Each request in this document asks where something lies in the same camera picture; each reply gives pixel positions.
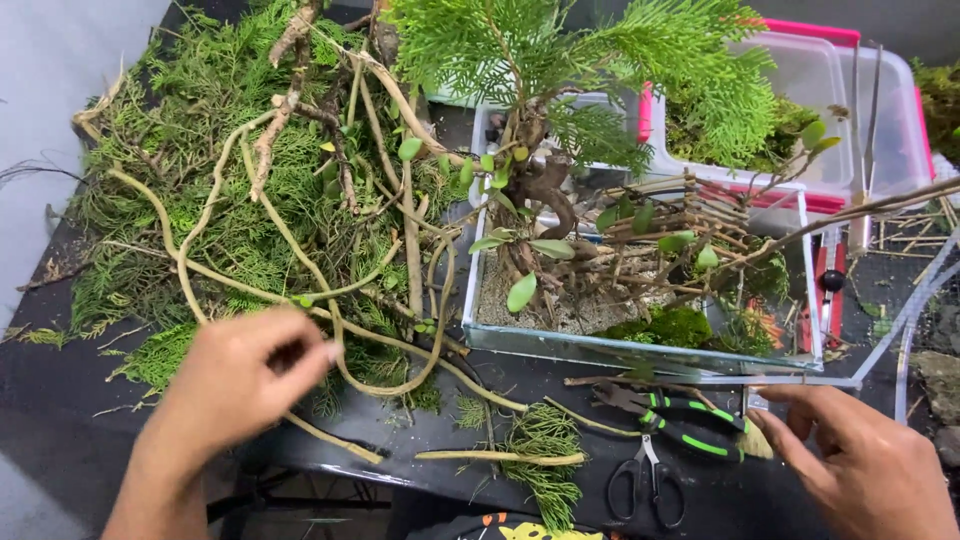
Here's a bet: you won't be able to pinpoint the person's right hand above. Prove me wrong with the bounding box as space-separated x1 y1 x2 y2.
748 383 960 540

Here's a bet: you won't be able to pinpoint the person's left hand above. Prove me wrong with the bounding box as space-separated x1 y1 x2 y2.
159 306 344 456

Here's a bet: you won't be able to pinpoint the heap of green foliage and branches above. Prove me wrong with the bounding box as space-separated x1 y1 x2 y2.
15 0 534 466

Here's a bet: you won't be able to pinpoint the glass terrarium tank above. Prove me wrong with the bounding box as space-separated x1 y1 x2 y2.
460 174 826 378

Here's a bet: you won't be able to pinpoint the cut pale twig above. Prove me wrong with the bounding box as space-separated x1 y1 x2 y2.
414 447 588 468

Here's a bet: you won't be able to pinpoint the person's black printed shirt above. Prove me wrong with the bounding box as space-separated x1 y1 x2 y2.
403 511 610 540

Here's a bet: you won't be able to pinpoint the green conifer sprig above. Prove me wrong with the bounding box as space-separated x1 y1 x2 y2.
496 403 588 532

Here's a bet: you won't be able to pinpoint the clear plastic box with stones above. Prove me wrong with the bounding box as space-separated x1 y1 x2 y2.
468 91 646 230

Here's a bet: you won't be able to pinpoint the green moss clump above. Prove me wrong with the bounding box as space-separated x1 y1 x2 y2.
598 305 715 351

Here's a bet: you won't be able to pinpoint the black scissors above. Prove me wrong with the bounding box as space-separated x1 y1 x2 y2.
605 432 688 531

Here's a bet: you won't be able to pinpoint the small green conifer tree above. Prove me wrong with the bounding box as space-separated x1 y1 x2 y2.
386 0 785 316

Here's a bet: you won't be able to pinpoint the green and black pruning shears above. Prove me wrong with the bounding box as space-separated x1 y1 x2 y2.
591 382 753 464

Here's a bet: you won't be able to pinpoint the wooden stick fence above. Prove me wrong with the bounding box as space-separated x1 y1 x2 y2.
596 172 755 305

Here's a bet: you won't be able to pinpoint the small bristle brush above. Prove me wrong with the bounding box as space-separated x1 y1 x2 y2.
738 426 776 461

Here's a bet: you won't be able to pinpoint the red and black hand tool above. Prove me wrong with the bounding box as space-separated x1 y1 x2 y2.
801 223 850 355

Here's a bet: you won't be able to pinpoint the moss in plastic container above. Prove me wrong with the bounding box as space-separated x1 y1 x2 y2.
666 93 822 175

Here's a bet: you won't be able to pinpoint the long thin bare branch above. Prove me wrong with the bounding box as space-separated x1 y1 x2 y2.
660 174 960 310

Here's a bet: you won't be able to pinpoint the long metal tweezers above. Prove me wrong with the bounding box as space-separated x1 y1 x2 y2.
846 41 886 258

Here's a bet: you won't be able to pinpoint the clear glass panel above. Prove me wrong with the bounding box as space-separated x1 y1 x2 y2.
675 225 960 427

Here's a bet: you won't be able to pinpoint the grey rocks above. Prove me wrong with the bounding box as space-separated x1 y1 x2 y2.
909 348 960 470

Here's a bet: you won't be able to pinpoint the moss pile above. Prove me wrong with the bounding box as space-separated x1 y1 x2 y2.
909 58 960 165

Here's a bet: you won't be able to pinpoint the clear plastic container pink handles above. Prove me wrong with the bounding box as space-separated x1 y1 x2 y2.
636 18 939 216

